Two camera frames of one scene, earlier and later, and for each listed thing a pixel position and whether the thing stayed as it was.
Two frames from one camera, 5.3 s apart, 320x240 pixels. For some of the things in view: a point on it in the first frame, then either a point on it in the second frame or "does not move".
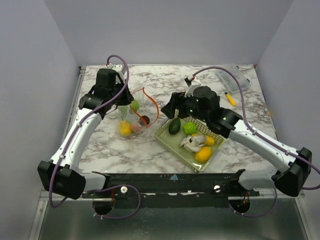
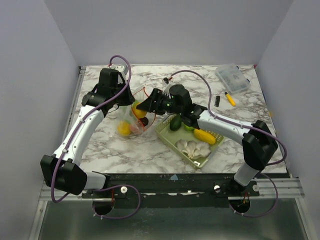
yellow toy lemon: [203, 154] to [140, 113]
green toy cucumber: [135, 105] does not move
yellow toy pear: [125, 128] does not move
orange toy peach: [135, 128] does not move
